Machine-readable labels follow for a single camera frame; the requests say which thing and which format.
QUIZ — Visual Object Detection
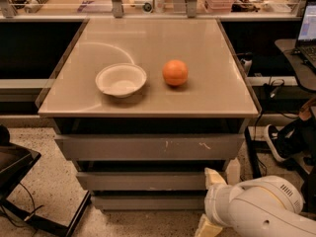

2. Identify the grey drawer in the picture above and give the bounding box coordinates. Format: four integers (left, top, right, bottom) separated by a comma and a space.
55, 133, 244, 161
76, 172, 209, 192
91, 196, 204, 211

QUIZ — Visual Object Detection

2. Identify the grey top drawer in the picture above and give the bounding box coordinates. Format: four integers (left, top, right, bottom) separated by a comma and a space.
55, 133, 244, 161

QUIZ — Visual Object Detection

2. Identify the black cable on floor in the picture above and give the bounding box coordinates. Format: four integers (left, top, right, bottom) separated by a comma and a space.
240, 112, 270, 183

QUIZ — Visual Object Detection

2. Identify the white cloth bag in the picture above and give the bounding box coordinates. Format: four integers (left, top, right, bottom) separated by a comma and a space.
225, 158, 241, 185

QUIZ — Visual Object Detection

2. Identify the white wrapped gripper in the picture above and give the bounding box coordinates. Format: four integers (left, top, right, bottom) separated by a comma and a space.
195, 168, 243, 237

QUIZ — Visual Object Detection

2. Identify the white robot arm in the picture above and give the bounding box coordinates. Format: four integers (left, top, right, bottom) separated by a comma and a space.
195, 168, 316, 237

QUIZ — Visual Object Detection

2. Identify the orange ball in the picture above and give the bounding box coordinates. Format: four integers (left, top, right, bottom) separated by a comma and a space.
162, 59, 189, 87

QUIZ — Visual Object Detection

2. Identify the open laptop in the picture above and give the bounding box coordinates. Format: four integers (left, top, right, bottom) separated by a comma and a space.
295, 0, 316, 69

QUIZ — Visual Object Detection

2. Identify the grey drawer cabinet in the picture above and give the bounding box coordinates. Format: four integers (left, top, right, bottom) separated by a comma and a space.
38, 18, 260, 197

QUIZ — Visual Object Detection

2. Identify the grey bottom drawer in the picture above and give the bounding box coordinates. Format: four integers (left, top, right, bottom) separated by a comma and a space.
91, 196, 204, 211

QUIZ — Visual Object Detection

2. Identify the black stand left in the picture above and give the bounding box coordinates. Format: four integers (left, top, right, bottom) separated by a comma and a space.
0, 125, 91, 237

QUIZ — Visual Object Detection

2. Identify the white paper bowl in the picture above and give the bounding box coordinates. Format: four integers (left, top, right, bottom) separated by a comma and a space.
95, 63, 147, 98

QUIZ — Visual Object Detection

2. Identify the black and white shoe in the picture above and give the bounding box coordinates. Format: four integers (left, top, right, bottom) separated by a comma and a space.
264, 124, 294, 162

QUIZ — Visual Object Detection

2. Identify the black round side table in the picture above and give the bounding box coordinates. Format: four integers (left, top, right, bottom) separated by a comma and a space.
275, 39, 316, 93

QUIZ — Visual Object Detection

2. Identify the black spring tool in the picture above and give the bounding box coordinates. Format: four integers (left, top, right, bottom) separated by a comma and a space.
25, 0, 49, 13

